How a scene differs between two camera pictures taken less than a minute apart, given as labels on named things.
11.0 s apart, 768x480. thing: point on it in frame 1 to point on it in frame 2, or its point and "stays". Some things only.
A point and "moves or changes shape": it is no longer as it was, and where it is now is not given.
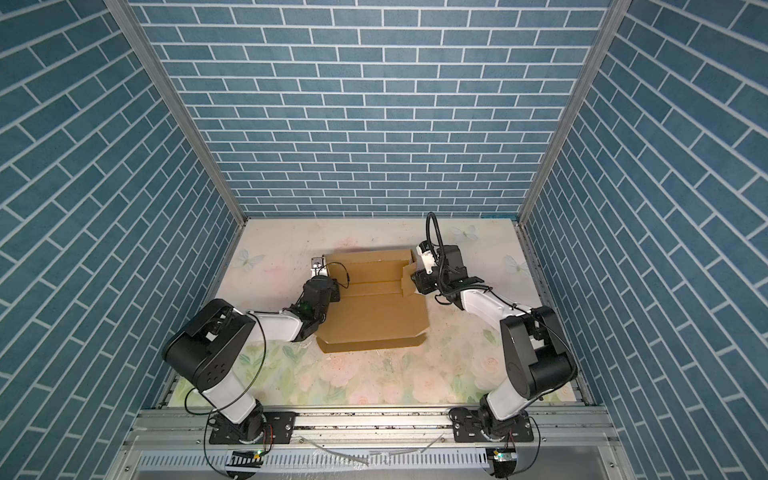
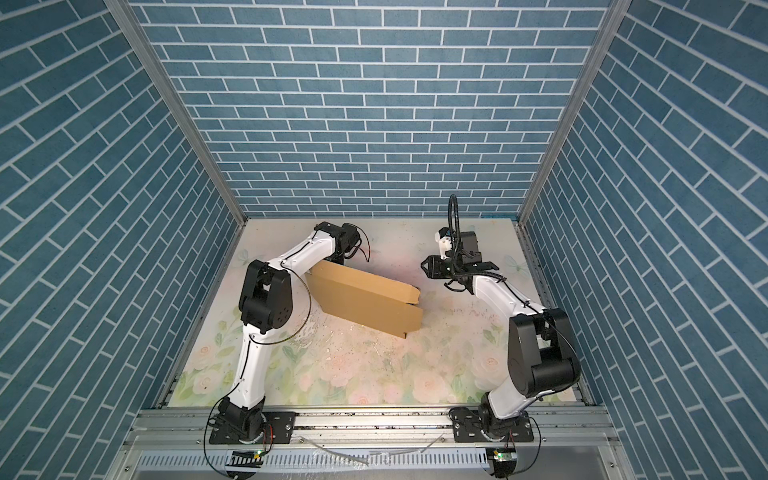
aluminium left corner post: [126, 16] stays
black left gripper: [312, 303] to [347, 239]
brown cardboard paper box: [378, 306] moves or changes shape
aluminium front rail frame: [366, 444] stays
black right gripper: [421, 282] to [434, 269]
